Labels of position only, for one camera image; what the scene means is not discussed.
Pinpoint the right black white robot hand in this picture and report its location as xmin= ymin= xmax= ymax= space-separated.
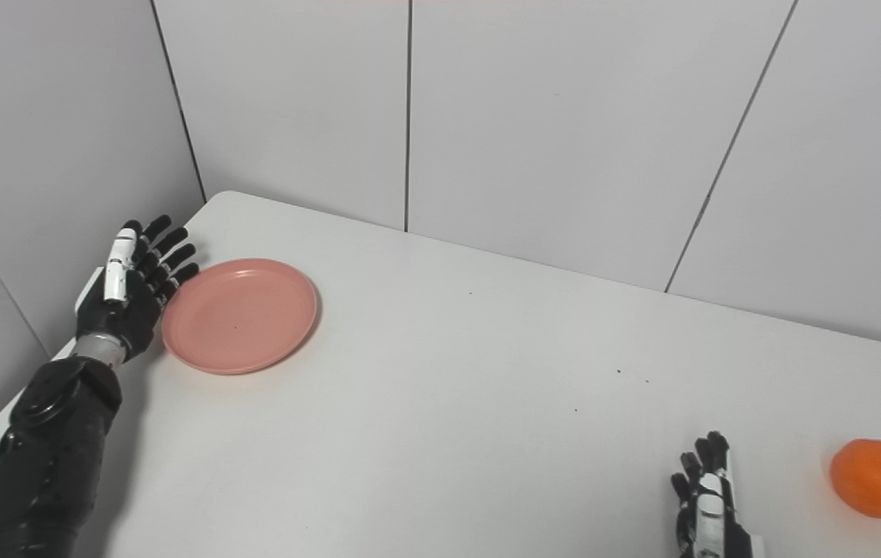
xmin=670 ymin=431 xmax=766 ymax=558

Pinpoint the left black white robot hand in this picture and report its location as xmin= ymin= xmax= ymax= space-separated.
xmin=74 ymin=215 xmax=201 ymax=364

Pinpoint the pink round plate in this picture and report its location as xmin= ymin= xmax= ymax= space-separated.
xmin=160 ymin=258 xmax=319 ymax=376

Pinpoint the orange fruit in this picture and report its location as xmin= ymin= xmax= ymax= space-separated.
xmin=830 ymin=439 xmax=881 ymax=518

